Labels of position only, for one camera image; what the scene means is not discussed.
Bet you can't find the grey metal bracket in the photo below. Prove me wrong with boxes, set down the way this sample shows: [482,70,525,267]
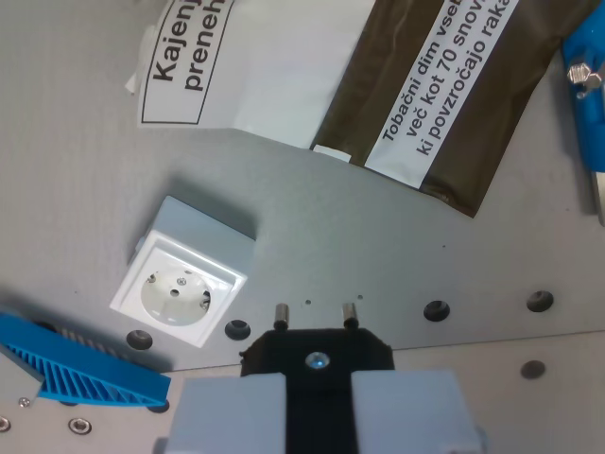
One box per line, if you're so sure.
[0,342,44,409]

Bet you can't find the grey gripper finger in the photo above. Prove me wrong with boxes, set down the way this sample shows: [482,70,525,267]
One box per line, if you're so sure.
[350,368,491,454]
[168,372,288,454]

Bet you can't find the white wall socket box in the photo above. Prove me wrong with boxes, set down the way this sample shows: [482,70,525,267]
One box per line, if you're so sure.
[109,194,259,349]

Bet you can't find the white and brown tobacco pouch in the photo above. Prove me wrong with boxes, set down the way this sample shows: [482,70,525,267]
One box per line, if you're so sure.
[124,0,576,219]

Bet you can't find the black two-pin power plug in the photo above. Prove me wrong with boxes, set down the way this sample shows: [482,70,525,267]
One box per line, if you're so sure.
[238,302,396,454]

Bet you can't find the blue ribbed plastic part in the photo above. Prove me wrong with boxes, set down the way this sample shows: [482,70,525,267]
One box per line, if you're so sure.
[0,309,172,409]

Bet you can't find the silver hex bolt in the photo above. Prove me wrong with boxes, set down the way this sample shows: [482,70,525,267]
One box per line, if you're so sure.
[565,61,604,99]

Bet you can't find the blue plastic fixture block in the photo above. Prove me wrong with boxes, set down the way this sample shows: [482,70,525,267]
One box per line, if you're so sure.
[561,0,605,169]

